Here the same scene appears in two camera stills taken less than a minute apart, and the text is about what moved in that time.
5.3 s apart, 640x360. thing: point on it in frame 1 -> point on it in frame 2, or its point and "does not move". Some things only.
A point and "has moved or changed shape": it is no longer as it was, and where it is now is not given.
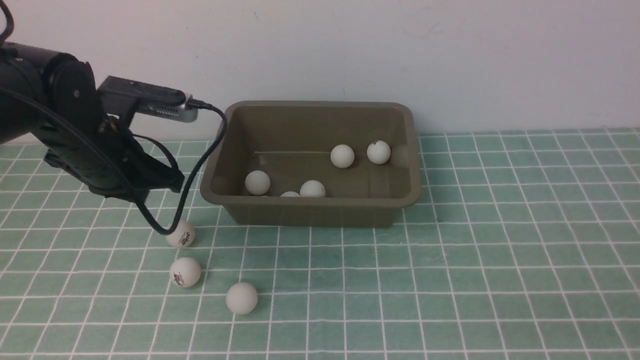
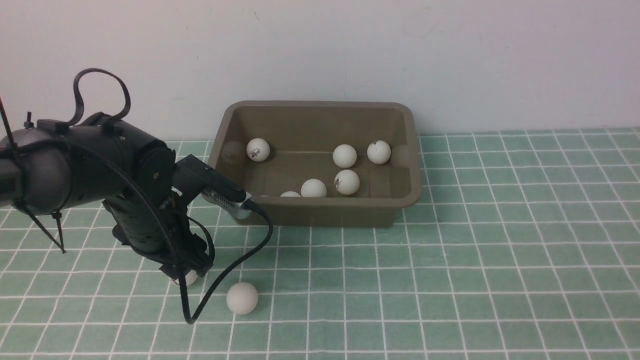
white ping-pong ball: [290, 194] does not move
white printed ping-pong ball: [183, 235] has moved or changed shape
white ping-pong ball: [342, 156] does not move
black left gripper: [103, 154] -> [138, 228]
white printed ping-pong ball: [378, 152] does not move
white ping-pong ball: [312, 188] does not move
